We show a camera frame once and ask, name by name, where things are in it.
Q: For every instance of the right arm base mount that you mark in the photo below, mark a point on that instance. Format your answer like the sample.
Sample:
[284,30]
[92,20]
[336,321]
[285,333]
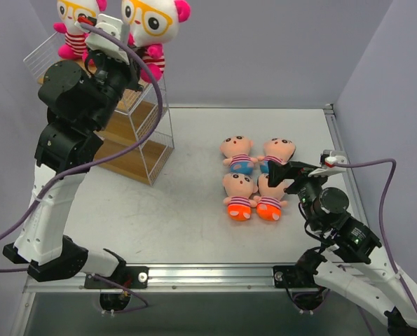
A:
[301,274]

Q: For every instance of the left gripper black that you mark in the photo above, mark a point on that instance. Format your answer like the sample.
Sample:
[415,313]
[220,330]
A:
[132,73]

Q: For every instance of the boy plush blue shorts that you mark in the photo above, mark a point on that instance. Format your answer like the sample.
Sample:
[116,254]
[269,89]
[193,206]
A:
[236,150]
[277,150]

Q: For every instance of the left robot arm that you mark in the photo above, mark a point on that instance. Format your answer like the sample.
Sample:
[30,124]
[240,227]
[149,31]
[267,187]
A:
[80,104]

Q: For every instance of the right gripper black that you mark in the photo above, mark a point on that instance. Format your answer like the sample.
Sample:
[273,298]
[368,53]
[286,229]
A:
[294,178]

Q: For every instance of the white panda plush yellow glasses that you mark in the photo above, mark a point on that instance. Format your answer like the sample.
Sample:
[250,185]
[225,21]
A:
[69,12]

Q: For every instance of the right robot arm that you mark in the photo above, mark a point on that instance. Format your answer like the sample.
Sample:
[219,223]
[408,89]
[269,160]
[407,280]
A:
[352,260]

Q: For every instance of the boy plush orange shorts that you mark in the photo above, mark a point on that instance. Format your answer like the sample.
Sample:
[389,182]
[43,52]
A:
[270,200]
[239,188]

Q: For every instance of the white wire wooden shelf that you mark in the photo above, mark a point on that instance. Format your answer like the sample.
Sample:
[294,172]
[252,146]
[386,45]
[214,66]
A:
[132,120]

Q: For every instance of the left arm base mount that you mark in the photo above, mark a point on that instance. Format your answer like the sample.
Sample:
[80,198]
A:
[124,274]

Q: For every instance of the front aluminium rail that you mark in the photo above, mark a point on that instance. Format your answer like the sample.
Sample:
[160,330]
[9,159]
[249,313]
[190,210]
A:
[191,277]

